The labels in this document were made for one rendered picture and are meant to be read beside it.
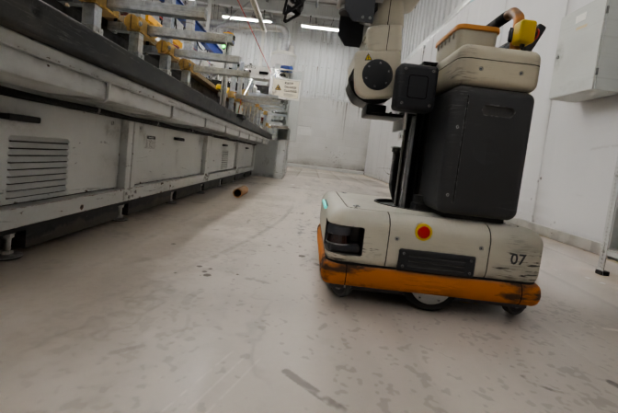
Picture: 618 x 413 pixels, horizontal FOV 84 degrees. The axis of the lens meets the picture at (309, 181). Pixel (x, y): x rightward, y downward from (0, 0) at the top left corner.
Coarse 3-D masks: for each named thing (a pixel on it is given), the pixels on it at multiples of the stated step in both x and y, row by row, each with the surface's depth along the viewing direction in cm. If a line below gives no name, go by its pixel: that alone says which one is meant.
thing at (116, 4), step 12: (60, 0) 100; (72, 0) 100; (108, 0) 100; (120, 0) 100; (132, 0) 100; (132, 12) 103; (144, 12) 102; (156, 12) 101; (168, 12) 101; (180, 12) 101; (192, 12) 101; (204, 12) 101
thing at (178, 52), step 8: (144, 48) 150; (152, 48) 150; (176, 56) 152; (184, 56) 151; (192, 56) 150; (200, 56) 150; (208, 56) 150; (216, 56) 150; (224, 56) 150; (232, 56) 150
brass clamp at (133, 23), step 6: (126, 18) 118; (132, 18) 118; (138, 18) 119; (126, 24) 118; (132, 24) 118; (138, 24) 119; (144, 24) 123; (132, 30) 121; (138, 30) 120; (144, 30) 123; (144, 36) 126; (150, 36) 128
